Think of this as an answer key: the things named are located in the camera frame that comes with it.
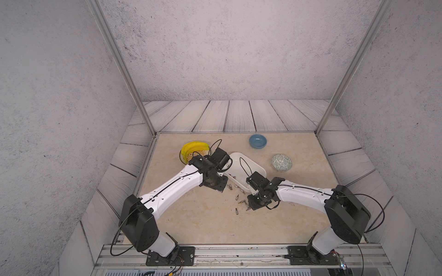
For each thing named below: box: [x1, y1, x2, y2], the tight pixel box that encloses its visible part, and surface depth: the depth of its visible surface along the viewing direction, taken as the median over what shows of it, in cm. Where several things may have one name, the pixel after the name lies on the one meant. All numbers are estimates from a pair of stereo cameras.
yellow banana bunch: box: [181, 141, 210, 165], surface depth 109 cm
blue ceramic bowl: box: [249, 133, 268, 150], surface depth 116 cm
